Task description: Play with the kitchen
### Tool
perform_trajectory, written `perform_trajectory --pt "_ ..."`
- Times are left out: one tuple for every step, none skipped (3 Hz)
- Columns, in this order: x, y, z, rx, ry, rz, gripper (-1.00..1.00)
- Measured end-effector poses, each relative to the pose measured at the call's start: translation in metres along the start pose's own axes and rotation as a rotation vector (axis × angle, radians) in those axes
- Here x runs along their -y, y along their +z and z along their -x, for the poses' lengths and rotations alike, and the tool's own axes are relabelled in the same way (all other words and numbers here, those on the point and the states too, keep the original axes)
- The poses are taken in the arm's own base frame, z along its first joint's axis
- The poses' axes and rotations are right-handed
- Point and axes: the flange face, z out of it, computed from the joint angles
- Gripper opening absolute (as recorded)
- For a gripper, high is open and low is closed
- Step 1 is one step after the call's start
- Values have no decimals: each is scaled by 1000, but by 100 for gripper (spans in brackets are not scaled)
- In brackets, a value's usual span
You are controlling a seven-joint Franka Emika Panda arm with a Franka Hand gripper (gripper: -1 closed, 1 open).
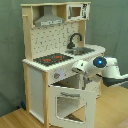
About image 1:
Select wooden toy kitchen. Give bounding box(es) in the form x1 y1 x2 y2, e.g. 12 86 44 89
22 2 104 128

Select white oven door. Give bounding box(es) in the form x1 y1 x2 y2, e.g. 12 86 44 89
49 85 96 128

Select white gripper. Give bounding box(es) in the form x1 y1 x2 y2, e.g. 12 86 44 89
72 60 87 74

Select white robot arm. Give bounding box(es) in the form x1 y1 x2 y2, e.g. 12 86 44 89
72 56 128 87

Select black toy faucet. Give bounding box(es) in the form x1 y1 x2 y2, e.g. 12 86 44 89
67 33 82 49

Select grey range hood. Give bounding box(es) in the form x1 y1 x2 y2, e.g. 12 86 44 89
35 5 64 27

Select left stove knob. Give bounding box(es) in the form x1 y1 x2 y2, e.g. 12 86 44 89
54 73 60 79

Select black stovetop red burners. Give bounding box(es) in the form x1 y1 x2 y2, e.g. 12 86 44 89
34 53 71 66

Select grey toy sink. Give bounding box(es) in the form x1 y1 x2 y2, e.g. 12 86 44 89
65 47 95 55

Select white microwave door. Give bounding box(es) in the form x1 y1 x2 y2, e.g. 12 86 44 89
67 4 89 20

